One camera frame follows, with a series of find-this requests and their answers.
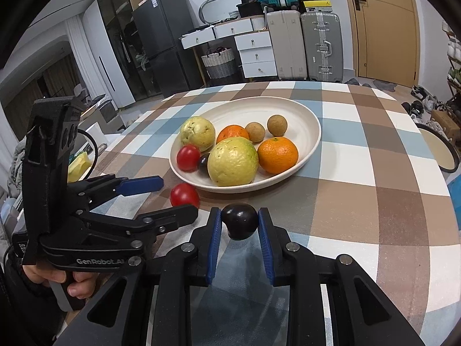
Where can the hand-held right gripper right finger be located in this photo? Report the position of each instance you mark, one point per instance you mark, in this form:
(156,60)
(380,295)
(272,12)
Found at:
(266,245)

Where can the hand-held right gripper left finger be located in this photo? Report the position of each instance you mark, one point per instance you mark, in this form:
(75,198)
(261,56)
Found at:
(215,245)

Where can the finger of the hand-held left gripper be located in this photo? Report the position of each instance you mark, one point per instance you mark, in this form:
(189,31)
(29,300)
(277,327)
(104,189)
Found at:
(142,184)
(173,216)

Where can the red tomato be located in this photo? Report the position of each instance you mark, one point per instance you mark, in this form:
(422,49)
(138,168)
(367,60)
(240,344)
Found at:
(184,195)
(188,158)

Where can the dark purple plum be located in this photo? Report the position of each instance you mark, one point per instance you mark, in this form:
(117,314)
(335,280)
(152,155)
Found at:
(239,221)
(204,162)

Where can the large green yellow guava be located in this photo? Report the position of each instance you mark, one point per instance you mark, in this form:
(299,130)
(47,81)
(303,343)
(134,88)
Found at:
(232,162)

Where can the large orange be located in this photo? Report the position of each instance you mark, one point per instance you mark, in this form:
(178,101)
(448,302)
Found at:
(278,155)

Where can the cream round plate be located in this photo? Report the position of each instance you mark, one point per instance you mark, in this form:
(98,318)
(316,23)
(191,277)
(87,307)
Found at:
(306,137)

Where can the brown longan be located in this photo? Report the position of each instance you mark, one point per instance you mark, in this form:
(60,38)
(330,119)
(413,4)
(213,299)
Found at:
(277,125)
(255,132)

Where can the person's left hand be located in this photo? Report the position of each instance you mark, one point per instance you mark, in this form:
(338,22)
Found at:
(83,284)

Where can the yellow packet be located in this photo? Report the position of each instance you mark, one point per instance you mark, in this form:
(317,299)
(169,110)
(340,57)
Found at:
(79,165)

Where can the brown curtain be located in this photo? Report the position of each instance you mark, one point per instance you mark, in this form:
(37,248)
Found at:
(43,93)

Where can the small orange mandarin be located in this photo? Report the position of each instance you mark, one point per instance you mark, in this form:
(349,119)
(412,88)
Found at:
(232,132)

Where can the checked tablecloth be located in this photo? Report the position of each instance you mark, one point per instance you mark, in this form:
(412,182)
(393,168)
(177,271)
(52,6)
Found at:
(360,194)

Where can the white wardrobe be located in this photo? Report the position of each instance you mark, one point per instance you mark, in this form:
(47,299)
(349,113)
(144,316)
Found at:
(108,57)

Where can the dark grey refrigerator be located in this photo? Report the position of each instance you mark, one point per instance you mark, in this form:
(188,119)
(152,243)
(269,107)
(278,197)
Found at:
(162,43)

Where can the woven laundry basket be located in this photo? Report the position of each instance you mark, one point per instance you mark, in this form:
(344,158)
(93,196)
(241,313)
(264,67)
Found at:
(219,64)

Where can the white drawer desk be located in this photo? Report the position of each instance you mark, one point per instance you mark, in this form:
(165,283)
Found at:
(252,48)

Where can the oval mirror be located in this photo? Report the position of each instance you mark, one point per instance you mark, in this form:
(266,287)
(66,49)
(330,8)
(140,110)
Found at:
(216,7)

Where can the blue plastic bag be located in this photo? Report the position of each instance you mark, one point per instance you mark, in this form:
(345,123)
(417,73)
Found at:
(454,202)

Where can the round black rimmed basin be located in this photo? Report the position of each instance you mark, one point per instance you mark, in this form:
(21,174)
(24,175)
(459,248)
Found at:
(437,147)

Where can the beige suitcase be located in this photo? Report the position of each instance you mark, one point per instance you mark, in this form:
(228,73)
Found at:
(286,45)

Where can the silver suitcase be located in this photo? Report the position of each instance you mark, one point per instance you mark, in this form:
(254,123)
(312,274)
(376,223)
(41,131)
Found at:
(322,47)

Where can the group of shoes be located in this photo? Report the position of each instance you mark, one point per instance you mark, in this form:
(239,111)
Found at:
(421,102)

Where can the cardboard box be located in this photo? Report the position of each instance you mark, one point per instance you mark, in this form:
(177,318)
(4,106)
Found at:
(446,122)

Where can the yellow black box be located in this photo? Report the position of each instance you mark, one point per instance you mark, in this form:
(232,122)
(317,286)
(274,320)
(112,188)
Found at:
(317,6)

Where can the wooden door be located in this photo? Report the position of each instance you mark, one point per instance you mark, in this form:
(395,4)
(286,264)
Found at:
(385,25)

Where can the wooden shoe rack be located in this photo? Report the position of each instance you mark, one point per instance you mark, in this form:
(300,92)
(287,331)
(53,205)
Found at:
(453,61)

